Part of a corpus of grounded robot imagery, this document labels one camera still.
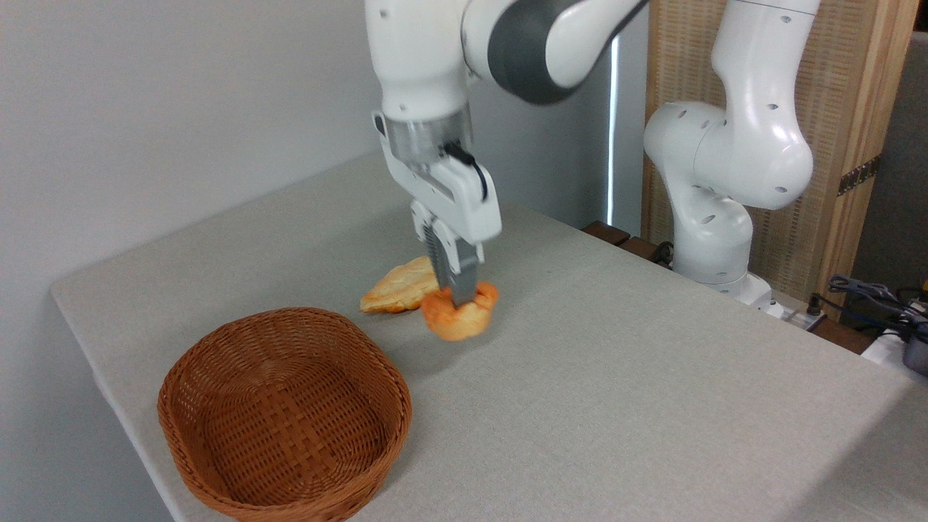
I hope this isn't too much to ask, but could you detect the dark brown wooden board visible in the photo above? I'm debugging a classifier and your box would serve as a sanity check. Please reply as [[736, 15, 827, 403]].
[[582, 221, 671, 270]]

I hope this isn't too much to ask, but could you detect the flat golden leaf-shaped bread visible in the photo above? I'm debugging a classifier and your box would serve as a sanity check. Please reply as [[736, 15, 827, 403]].
[[360, 255, 440, 314]]

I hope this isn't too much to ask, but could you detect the brown wicker basket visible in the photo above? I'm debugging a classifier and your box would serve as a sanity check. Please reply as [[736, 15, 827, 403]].
[[157, 307, 413, 522]]

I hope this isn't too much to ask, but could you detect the white power strip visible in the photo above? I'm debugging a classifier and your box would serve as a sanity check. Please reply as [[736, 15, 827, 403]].
[[768, 294, 827, 332]]

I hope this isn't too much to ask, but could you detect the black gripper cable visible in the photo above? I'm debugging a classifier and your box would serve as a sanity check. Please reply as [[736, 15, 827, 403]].
[[444, 141, 489, 202]]

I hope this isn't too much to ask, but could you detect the grey tablecloth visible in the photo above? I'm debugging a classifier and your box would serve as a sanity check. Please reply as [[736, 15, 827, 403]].
[[49, 151, 928, 522]]

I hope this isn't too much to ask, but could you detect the black cable bundle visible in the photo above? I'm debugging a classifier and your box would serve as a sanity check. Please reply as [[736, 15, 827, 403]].
[[826, 274, 928, 341]]

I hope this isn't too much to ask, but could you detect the dark metal screen hinge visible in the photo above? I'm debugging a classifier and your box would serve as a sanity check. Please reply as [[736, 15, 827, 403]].
[[837, 154, 882, 196]]

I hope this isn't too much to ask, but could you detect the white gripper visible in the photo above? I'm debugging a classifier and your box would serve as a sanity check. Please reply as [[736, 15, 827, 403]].
[[382, 145, 502, 307]]

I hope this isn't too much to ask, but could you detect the round orange bun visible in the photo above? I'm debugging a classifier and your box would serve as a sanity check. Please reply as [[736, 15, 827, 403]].
[[420, 281, 500, 342]]

